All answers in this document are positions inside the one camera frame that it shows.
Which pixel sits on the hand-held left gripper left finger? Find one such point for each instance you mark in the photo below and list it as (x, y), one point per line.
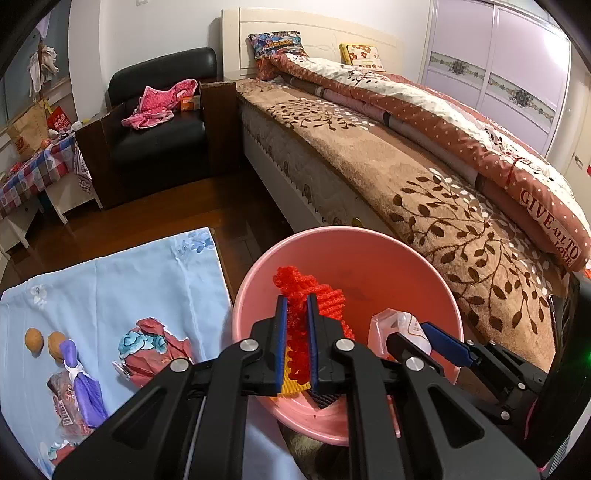
(280, 346)

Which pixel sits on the checkered tablecloth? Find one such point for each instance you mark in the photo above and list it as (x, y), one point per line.
(32, 170)

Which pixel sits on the brown walnut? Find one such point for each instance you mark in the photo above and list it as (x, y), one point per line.
(34, 340)
(56, 345)

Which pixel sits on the red paper bag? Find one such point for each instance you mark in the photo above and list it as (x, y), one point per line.
(57, 122)

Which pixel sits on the white bed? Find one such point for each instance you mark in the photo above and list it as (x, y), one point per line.
(277, 161)

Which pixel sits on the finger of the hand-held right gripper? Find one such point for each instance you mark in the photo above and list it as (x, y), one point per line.
(445, 344)
(401, 344)

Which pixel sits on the brown leaf-pattern blanket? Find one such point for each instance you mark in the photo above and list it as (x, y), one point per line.
(415, 184)

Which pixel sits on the yellow floral pillow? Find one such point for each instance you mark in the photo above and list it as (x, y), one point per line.
(362, 55)

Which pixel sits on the yellow foam net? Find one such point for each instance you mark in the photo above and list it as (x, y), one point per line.
(295, 385)

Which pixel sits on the red foam net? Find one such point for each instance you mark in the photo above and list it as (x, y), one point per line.
(295, 281)

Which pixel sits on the black leather armchair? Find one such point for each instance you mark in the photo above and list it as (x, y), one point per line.
(157, 138)

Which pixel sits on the clear plastic wrapper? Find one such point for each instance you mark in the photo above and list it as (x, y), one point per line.
(397, 323)

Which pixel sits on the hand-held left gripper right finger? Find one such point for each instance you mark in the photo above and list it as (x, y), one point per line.
(313, 341)

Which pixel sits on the white side table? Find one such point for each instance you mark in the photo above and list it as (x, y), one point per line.
(14, 226)

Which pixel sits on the pink garment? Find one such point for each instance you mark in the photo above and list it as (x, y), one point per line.
(159, 104)

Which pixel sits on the colourful paper wrapper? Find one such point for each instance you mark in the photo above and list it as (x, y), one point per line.
(147, 350)

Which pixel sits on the purple face mask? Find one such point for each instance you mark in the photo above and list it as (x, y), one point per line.
(85, 387)

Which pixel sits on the hanging white clothes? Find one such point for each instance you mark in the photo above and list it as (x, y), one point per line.
(44, 60)

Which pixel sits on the white cabinet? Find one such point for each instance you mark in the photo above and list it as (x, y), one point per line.
(74, 194)

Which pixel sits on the pink plastic basin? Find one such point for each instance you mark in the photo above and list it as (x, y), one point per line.
(369, 263)

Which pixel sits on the small orange box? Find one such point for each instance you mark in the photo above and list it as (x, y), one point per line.
(189, 104)

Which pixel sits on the pale pink wardrobe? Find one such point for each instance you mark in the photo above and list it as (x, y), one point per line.
(498, 55)

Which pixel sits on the clear snack packet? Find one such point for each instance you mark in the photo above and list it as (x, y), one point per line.
(62, 401)

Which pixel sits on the brown paper bag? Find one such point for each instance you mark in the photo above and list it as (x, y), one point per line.
(27, 129)

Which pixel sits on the colourful patterned pillow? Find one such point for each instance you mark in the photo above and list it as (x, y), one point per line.
(277, 44)

